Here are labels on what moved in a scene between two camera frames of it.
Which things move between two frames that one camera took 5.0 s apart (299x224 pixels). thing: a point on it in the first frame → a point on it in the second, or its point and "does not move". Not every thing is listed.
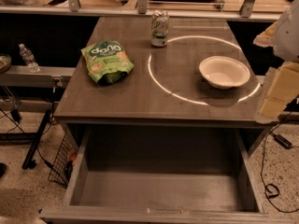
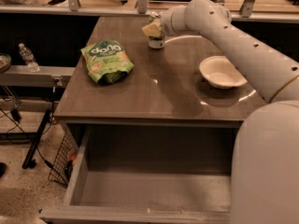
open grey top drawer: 162,175 does not move
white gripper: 288,36 → 167,22
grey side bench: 47,77 does not move
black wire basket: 61,169 does not move
